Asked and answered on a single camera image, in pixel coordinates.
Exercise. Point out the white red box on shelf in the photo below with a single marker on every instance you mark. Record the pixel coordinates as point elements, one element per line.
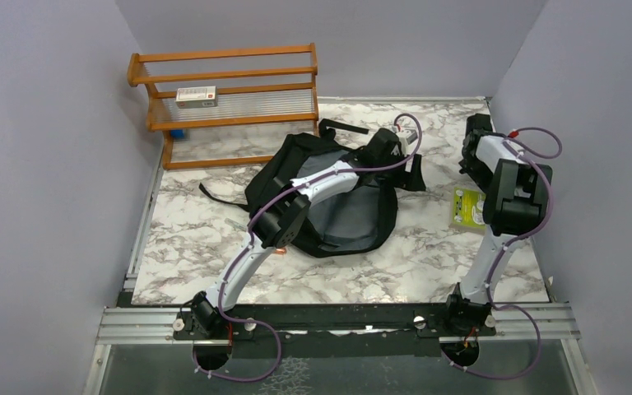
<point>196,97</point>

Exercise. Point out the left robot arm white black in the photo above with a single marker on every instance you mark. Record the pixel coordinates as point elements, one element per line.
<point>221,297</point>

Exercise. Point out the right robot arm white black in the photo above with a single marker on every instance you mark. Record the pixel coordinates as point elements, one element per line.
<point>517,202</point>

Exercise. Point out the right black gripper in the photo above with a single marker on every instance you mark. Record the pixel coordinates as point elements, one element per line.
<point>467,169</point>

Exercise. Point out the blue object under shelf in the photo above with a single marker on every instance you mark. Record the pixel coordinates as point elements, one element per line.
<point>177,134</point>

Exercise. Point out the wooden shelf rack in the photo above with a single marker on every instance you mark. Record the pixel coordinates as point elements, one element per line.
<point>169,97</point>

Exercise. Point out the green comic book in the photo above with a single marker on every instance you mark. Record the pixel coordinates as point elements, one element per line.
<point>466,210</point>

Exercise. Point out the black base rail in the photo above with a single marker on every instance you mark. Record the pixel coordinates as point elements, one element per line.
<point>328,330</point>

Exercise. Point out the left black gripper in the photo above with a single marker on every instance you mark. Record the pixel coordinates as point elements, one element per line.
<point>407,180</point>

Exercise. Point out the grey black pen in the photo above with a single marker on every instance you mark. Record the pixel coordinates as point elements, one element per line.
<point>235,224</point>

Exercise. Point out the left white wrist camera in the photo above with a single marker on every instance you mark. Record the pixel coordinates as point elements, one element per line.
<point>408,138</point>

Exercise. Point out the black student backpack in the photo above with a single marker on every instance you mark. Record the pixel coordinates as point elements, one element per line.
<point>358,220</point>

